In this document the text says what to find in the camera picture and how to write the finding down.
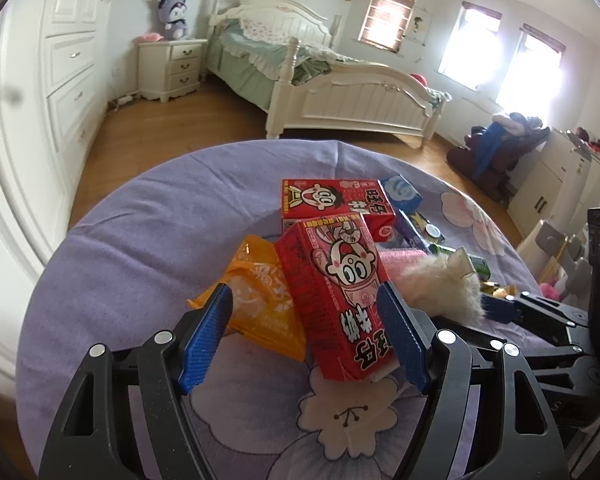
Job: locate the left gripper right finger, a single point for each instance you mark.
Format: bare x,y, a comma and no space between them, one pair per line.
485,416

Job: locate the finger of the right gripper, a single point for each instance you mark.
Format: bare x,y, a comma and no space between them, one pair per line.
513,309

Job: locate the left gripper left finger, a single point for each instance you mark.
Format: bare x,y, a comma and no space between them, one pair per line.
92,436

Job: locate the red milk carton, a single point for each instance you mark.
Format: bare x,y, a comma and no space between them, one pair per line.
333,273
304,199

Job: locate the orange snack wrapper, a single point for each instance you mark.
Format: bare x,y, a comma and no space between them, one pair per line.
263,311

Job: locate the red grey desk chair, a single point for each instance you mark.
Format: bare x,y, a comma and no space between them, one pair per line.
559,263

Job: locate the white fluffy ball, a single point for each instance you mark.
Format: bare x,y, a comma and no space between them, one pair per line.
442,285

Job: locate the white dresser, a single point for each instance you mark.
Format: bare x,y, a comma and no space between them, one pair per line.
538,193

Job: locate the dark red armchair with clothes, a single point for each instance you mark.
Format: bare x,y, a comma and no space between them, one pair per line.
491,153

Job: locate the blue snack packet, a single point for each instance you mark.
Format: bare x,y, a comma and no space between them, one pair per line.
401,194

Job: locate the purple floral tablecloth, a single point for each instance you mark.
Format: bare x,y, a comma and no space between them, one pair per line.
130,267

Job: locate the red milk carton lying flat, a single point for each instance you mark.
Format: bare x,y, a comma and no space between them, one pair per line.
304,199

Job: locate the green bedding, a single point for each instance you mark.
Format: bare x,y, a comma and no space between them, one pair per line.
249,55

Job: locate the white nightstand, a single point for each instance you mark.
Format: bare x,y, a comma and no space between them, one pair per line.
169,69

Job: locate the white wardrobe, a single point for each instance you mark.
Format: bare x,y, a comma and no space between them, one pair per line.
53,98

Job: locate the pink plush on nightstand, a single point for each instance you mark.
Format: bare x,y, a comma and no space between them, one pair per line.
151,37

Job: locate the purple plush toy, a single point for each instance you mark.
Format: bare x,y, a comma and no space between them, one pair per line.
172,16

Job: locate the wall picture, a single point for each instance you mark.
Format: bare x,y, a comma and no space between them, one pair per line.
418,27

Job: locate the white bed frame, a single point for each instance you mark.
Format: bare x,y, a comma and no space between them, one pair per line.
366,96

